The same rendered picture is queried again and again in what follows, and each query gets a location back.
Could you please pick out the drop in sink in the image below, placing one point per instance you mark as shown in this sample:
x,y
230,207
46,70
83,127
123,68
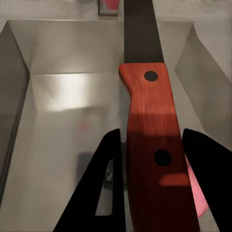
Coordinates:
x,y
60,93

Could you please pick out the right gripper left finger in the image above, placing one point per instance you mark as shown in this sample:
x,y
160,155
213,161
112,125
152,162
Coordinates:
x,y
79,214

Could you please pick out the parer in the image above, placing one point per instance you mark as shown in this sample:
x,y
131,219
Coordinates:
x,y
159,190

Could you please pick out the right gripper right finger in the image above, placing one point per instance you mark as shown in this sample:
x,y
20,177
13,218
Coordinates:
x,y
212,165

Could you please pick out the vidalia onion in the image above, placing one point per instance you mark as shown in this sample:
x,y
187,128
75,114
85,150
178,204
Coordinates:
x,y
201,204

